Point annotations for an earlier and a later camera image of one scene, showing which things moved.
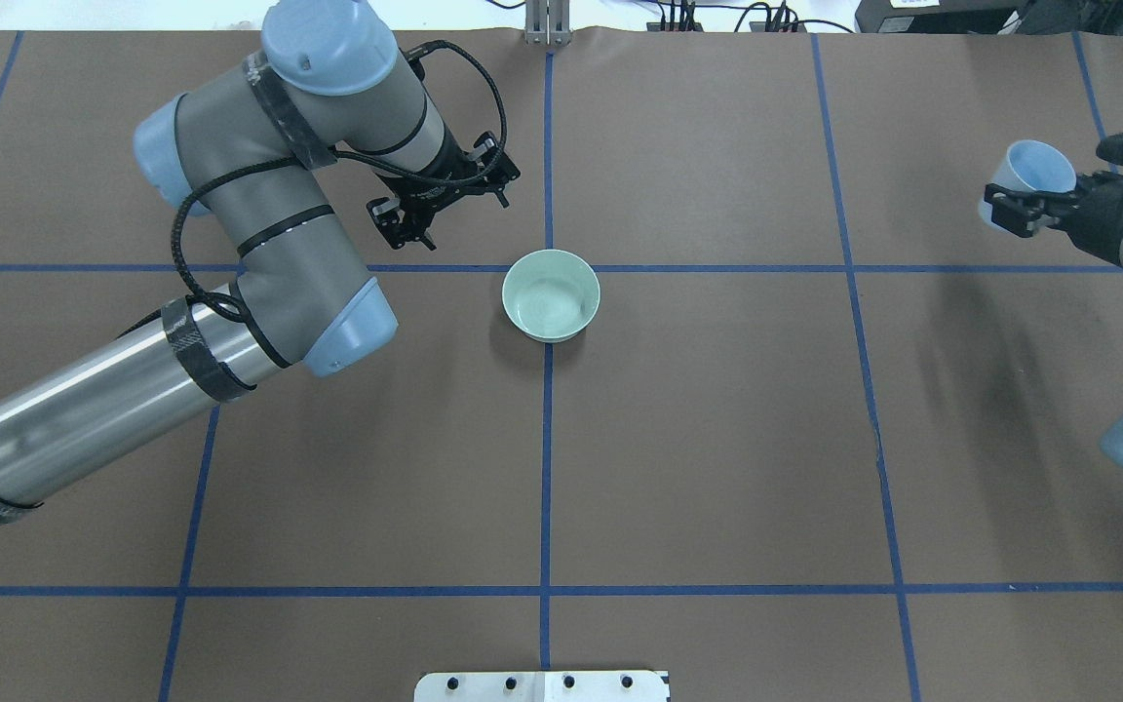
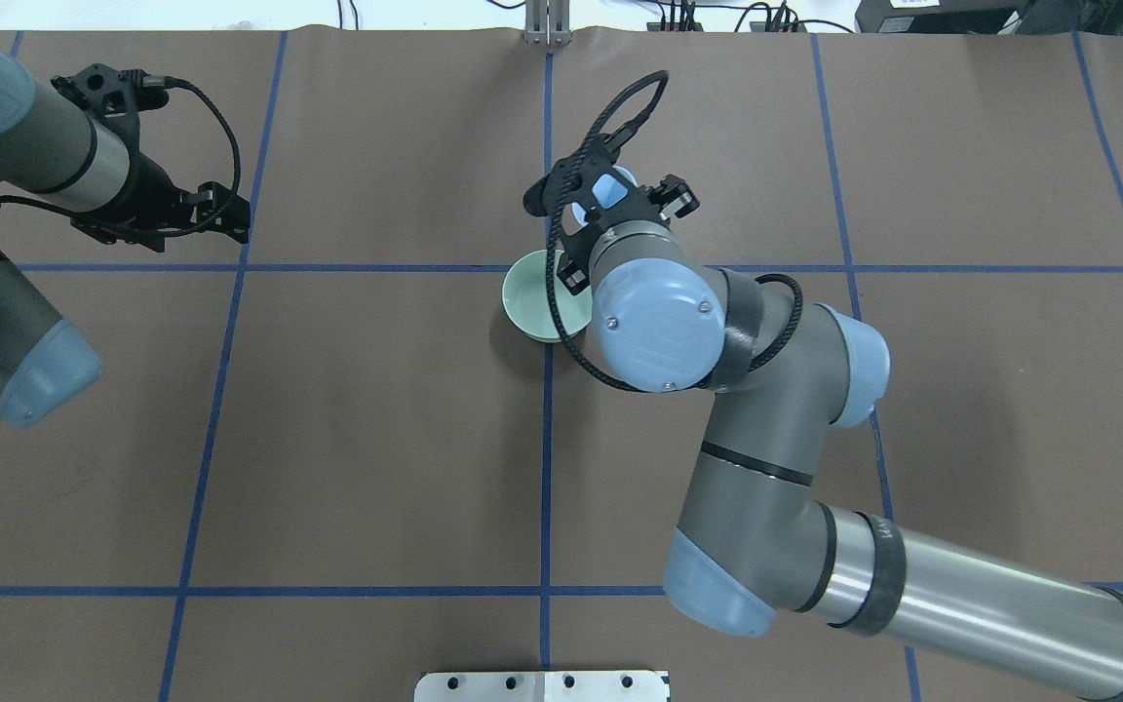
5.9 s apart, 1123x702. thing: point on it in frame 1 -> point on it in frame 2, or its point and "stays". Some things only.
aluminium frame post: x=548 y=22 stays
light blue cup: x=1033 y=166 -> x=608 y=190
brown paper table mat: x=830 y=437 stays
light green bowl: x=551 y=295 stays
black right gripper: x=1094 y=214 -> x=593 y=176
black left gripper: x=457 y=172 -> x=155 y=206
